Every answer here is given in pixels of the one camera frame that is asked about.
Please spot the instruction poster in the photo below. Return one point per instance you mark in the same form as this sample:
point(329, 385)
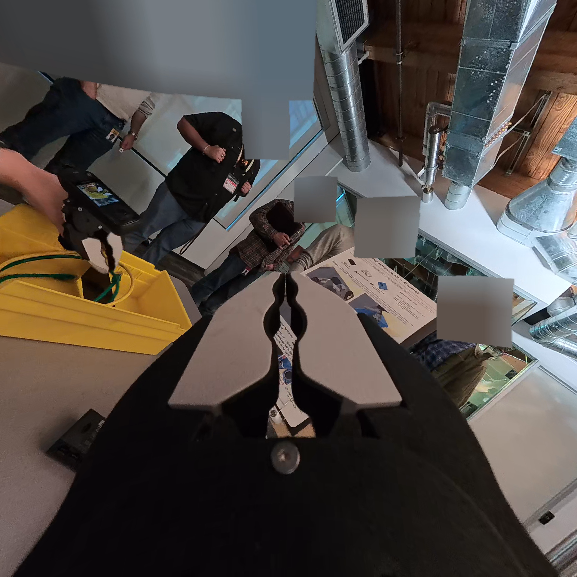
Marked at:
point(383, 293)

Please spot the large silver elbow duct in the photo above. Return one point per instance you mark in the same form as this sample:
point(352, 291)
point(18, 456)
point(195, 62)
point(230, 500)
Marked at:
point(541, 212)

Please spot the person's left hand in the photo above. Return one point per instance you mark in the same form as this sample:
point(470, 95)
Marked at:
point(47, 203)

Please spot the silver spiral duct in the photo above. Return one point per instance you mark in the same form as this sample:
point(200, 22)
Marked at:
point(347, 112)

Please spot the black ethernet switch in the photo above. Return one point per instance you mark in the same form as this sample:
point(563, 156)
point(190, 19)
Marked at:
point(74, 439)

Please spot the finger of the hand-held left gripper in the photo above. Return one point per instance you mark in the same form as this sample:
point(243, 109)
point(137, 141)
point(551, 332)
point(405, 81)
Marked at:
point(94, 252)
point(116, 245)

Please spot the yellow plastic bin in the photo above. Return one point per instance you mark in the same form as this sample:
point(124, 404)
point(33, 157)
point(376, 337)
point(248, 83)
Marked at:
point(112, 315)

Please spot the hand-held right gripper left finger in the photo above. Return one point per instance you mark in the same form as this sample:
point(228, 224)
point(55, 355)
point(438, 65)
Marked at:
point(225, 351)

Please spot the rectangular silver duct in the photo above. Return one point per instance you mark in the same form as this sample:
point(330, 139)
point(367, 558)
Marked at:
point(487, 90)

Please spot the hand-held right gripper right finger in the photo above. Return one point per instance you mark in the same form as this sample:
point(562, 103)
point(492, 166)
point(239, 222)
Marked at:
point(347, 356)

